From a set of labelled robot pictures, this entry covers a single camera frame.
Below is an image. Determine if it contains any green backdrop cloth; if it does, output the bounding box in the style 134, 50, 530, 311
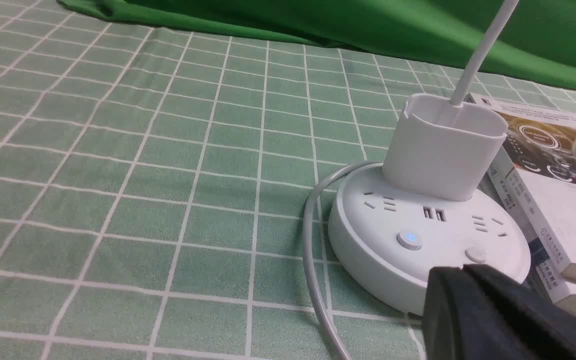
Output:
59, 0, 576, 91

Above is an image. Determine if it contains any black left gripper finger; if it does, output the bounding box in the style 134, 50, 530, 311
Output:
422, 264, 576, 360

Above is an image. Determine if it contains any white top book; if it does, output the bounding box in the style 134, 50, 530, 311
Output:
464, 92, 576, 293

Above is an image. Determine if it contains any white book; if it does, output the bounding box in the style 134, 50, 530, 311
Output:
464, 92, 576, 293
480, 175, 576, 316

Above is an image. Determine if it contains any green checkered tablecloth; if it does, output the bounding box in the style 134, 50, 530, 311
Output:
0, 0, 576, 360

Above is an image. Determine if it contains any white desk lamp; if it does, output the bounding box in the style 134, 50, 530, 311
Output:
317, 0, 531, 316

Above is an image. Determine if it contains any white bottom book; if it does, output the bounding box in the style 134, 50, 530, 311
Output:
480, 175, 576, 316

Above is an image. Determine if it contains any white lamp power cord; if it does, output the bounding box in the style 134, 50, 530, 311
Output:
302, 160, 382, 360

